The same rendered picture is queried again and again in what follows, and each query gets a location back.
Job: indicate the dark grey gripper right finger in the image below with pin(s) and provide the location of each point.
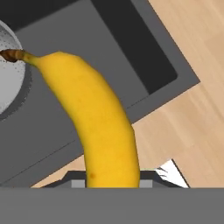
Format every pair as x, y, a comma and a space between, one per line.
151, 178

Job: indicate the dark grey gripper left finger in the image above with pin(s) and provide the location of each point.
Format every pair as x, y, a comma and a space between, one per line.
74, 179

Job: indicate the yellow banana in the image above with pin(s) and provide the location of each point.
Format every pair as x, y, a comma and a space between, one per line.
99, 116

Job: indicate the grey metal colander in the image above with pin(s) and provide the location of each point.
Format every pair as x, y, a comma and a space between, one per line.
8, 78

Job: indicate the white paper with black print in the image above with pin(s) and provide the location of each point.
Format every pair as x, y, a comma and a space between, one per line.
172, 174

